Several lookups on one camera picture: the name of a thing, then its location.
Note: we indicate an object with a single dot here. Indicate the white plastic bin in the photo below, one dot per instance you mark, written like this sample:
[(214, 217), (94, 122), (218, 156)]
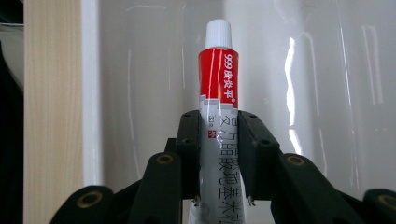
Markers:
[(311, 77)]

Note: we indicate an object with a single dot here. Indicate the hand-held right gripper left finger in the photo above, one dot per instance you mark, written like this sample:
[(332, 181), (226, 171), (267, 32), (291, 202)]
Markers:
[(188, 149)]

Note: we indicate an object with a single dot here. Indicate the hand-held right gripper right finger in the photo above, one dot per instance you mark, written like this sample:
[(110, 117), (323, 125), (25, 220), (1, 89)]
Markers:
[(258, 155)]

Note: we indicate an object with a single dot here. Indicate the red and grey ointment tube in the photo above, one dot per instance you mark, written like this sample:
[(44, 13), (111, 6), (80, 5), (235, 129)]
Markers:
[(218, 77)]

